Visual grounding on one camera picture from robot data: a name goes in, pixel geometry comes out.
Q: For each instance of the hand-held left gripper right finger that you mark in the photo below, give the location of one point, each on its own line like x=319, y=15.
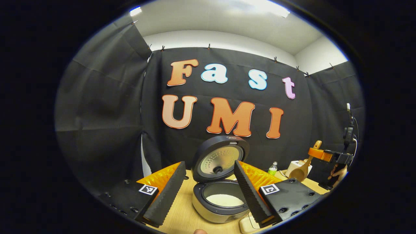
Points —
x=250, y=195

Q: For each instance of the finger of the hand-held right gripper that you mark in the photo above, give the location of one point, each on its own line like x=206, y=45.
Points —
x=320, y=154

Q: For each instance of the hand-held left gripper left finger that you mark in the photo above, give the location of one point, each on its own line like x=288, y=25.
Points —
x=169, y=195

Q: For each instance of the white rice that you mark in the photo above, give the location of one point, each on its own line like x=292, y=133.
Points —
x=223, y=201

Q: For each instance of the wooden spoon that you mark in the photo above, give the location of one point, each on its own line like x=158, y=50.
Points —
x=299, y=174

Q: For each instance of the black silver rice cooker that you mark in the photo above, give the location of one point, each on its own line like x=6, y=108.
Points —
x=221, y=159

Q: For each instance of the cream rice container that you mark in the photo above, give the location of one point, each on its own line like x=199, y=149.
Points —
x=248, y=225

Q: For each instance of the white toaster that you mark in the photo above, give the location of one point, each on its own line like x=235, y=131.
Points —
x=293, y=167

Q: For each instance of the green label drink bottle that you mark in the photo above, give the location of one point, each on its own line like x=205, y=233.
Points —
x=272, y=169

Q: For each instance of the black backdrop cloth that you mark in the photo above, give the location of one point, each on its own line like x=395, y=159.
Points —
x=97, y=113

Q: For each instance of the row of black cloth clips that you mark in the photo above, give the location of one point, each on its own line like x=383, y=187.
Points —
x=209, y=46

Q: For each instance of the large ceiling light panel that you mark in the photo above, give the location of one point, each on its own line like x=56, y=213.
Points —
x=269, y=8

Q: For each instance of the small ceiling light strip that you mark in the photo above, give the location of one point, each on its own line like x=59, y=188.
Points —
x=136, y=11

